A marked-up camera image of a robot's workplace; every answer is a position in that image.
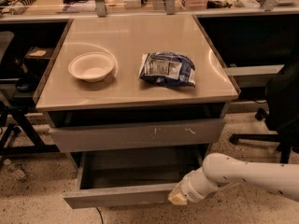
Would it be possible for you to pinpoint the yellow-white gripper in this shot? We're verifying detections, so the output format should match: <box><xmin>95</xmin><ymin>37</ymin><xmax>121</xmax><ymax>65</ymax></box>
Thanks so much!
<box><xmin>168</xmin><ymin>168</ymin><xmax>215</xmax><ymax>205</ymax></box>

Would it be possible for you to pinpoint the grey drawer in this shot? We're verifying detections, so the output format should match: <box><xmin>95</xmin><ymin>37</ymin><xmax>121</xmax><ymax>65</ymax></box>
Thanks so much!
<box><xmin>64</xmin><ymin>144</ymin><xmax>209</xmax><ymax>209</ymax></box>
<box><xmin>50</xmin><ymin>119</ymin><xmax>225</xmax><ymax>152</ymax></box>

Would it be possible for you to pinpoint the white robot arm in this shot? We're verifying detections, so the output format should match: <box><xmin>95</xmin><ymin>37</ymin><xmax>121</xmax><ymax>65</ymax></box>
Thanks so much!
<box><xmin>168</xmin><ymin>153</ymin><xmax>299</xmax><ymax>205</ymax></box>

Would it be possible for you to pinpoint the grey top drawer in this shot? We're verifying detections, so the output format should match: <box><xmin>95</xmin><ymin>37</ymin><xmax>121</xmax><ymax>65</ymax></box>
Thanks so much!
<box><xmin>50</xmin><ymin>119</ymin><xmax>225</xmax><ymax>152</ymax></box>

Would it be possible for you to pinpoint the grey drawer cabinet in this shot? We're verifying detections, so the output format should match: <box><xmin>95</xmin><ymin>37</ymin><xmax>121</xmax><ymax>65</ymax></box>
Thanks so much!
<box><xmin>32</xmin><ymin>13</ymin><xmax>241</xmax><ymax>173</ymax></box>

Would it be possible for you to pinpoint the blue chip bag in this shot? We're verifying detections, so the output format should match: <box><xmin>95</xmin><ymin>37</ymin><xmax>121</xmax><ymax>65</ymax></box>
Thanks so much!
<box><xmin>139</xmin><ymin>51</ymin><xmax>195</xmax><ymax>88</ymax></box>

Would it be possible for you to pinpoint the black office chair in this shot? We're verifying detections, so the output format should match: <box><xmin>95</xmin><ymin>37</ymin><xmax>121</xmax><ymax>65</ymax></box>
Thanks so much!
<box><xmin>229</xmin><ymin>46</ymin><xmax>299</xmax><ymax>163</ymax></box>

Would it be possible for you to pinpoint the white paper bowl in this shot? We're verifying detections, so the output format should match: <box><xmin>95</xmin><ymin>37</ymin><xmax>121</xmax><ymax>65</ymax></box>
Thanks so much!
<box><xmin>68</xmin><ymin>52</ymin><xmax>116</xmax><ymax>83</ymax></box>

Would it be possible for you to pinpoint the clear plastic bottle on floor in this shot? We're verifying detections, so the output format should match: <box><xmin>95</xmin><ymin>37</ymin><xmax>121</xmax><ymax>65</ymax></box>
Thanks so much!
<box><xmin>4</xmin><ymin>159</ymin><xmax>26</xmax><ymax>181</ymax></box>

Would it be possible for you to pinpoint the black stand left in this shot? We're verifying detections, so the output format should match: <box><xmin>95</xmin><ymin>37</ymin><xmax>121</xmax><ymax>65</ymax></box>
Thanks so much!
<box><xmin>0</xmin><ymin>31</ymin><xmax>59</xmax><ymax>156</ymax></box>

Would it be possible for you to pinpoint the long back workbench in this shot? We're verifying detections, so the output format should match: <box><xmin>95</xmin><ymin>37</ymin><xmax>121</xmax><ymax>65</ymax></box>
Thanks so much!
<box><xmin>1</xmin><ymin>0</ymin><xmax>299</xmax><ymax>21</ymax></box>

